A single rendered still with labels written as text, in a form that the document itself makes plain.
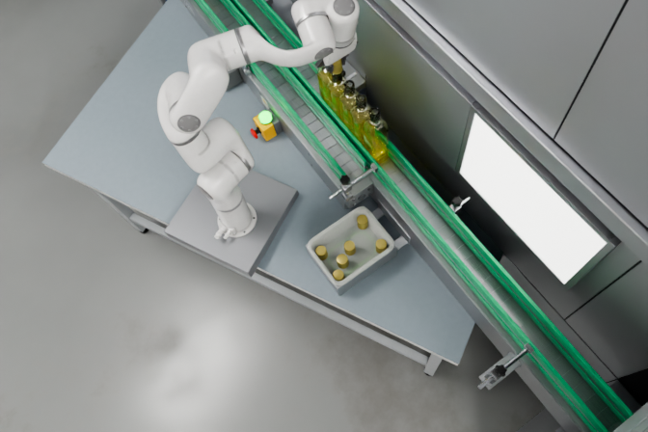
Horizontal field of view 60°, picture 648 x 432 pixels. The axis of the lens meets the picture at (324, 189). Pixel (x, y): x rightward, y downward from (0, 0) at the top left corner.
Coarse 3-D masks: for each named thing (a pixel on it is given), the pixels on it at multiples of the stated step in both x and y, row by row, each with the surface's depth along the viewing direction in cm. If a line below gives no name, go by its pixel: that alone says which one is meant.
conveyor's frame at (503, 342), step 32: (192, 0) 213; (256, 96) 205; (288, 128) 187; (320, 160) 178; (384, 192) 171; (448, 288) 168; (480, 320) 158; (512, 352) 150; (544, 384) 144; (576, 416) 140
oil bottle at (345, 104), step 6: (342, 96) 163; (354, 96) 162; (342, 102) 163; (348, 102) 162; (354, 102) 162; (342, 108) 167; (348, 108) 163; (342, 114) 170; (348, 114) 165; (342, 120) 174; (348, 120) 168; (348, 126) 173
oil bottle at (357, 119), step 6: (354, 108) 160; (366, 108) 159; (354, 114) 160; (360, 114) 159; (366, 114) 159; (354, 120) 163; (360, 120) 160; (354, 126) 166; (360, 126) 162; (354, 132) 170; (360, 132) 165; (360, 138) 168
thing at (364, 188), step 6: (366, 180) 173; (354, 186) 173; (360, 186) 172; (366, 186) 172; (372, 186) 174; (354, 192) 172; (360, 192) 172; (366, 192) 175; (372, 192) 178; (354, 198) 173; (360, 198) 174; (348, 204) 175; (354, 204) 176
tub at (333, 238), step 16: (336, 224) 173; (352, 224) 178; (368, 224) 178; (320, 240) 174; (336, 240) 178; (352, 240) 177; (368, 240) 177; (336, 256) 176; (352, 256) 175; (368, 256) 175; (352, 272) 173
